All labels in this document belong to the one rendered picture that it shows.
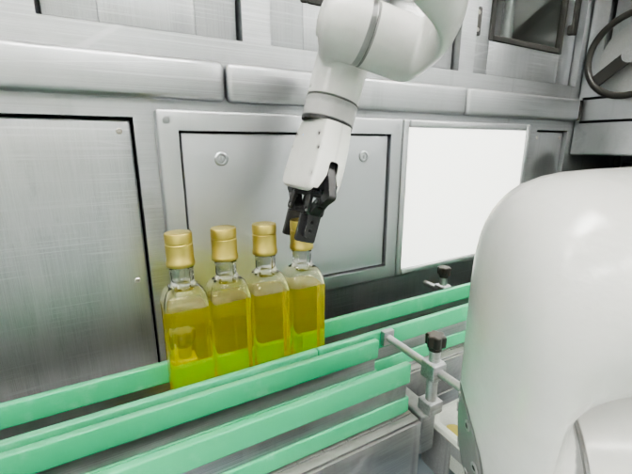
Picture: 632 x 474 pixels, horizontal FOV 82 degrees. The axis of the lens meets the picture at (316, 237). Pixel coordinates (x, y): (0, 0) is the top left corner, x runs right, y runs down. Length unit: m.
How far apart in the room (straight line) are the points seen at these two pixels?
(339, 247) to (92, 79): 0.49
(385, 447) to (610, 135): 1.04
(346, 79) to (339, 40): 0.07
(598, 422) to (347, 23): 0.41
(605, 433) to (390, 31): 0.41
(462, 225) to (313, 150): 0.56
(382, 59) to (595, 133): 0.94
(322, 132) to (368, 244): 0.35
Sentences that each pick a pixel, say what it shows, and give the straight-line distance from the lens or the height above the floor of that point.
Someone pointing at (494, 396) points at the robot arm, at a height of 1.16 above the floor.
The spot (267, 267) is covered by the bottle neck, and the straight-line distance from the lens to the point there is 0.52.
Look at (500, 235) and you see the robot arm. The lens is 0.17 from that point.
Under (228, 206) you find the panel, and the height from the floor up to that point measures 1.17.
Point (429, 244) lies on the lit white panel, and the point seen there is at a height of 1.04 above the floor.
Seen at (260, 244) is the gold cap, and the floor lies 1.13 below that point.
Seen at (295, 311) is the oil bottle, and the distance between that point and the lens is 0.55.
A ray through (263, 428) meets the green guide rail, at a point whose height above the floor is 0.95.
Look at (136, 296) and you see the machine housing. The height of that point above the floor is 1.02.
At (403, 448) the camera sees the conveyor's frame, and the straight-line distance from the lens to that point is 0.62.
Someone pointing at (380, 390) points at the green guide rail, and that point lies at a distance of 0.55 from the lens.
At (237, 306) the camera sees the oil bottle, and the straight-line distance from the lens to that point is 0.51.
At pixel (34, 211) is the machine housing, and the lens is 0.65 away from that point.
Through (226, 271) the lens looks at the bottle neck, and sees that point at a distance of 0.51.
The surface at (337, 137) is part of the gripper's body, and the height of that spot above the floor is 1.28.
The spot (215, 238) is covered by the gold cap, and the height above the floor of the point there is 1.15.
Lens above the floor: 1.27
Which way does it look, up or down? 14 degrees down
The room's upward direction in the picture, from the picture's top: straight up
